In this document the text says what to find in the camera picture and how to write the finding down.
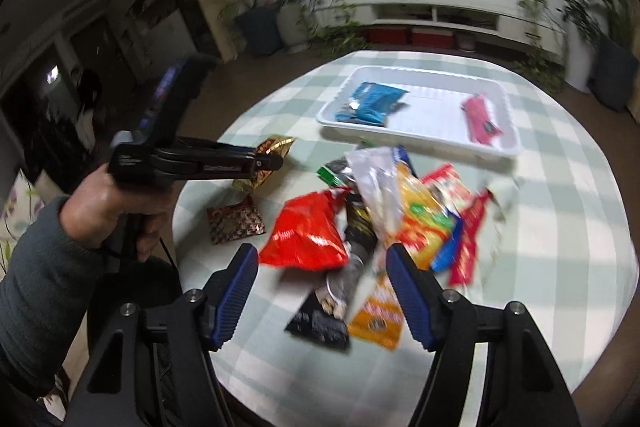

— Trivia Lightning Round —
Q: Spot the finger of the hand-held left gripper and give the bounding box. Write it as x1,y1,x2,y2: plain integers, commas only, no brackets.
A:
165,138,261,160
155,154,284,180

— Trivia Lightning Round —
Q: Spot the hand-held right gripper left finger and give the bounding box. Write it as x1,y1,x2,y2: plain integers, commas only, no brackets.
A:
65,243,259,427

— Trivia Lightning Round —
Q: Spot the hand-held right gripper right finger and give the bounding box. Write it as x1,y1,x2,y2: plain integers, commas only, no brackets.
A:
386,243,583,427

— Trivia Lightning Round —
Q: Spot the gold foil snack packet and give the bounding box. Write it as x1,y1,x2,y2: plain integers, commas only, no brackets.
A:
231,135,296,195

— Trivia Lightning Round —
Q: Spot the yellow orange snack packet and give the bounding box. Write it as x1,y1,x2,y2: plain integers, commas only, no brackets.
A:
395,162,458,270

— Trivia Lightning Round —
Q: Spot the white red striped snack packet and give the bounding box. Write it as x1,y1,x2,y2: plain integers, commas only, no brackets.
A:
447,179,521,288

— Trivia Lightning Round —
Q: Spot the white plastic tray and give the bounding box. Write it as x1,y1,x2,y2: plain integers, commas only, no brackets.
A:
317,66,522,158

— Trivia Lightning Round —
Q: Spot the person's left hand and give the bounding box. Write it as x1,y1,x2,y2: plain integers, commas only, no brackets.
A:
60,167,176,263

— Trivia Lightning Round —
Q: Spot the brown red patterned snack packet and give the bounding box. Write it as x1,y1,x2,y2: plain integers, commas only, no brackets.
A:
206,197,266,245

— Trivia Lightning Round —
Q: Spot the black silver snack packet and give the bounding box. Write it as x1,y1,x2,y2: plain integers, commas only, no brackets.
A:
285,257,381,350

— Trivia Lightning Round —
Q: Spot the black gold snack packet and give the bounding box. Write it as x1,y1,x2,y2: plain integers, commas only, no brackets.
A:
345,193,378,258

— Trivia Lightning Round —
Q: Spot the dark wooden cabinet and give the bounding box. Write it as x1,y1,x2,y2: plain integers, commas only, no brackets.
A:
122,0,211,82

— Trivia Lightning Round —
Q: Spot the green black snack packet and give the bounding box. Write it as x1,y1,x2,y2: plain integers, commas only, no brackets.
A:
317,158,357,188

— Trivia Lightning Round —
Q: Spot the clear white snack packet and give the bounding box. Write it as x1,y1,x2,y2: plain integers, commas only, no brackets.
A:
345,146,406,248

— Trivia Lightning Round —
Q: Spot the red white pictured snack packet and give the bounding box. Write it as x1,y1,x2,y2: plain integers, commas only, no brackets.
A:
420,163,476,215

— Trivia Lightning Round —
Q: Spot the bushy plant white pot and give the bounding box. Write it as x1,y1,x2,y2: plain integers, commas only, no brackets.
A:
275,0,373,60

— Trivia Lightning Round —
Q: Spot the green white checked tablecloth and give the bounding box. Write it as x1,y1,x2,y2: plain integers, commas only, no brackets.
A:
172,49,640,427

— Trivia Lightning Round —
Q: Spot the light blue snack packet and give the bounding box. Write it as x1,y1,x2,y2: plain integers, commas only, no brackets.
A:
334,81,408,128

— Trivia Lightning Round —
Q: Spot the pink snack packet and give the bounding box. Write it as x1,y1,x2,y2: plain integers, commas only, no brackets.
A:
461,94,503,146

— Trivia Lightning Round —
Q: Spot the floral printed cloth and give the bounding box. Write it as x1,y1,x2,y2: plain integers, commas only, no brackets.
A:
0,172,36,273

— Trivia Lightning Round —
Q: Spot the red storage box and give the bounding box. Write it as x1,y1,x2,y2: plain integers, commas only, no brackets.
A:
370,27,408,46
412,28,453,48

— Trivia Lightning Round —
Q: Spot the trailing green plant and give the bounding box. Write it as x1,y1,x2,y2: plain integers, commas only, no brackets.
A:
512,0,568,94

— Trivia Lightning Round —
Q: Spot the tall plant white pot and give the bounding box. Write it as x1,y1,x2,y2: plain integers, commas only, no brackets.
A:
557,0,608,94

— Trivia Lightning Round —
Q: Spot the white television cabinet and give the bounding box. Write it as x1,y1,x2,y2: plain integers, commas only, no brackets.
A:
350,0,566,52

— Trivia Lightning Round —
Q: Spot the long-leaf plant blue pot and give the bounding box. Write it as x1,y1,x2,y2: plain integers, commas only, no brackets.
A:
585,0,640,112

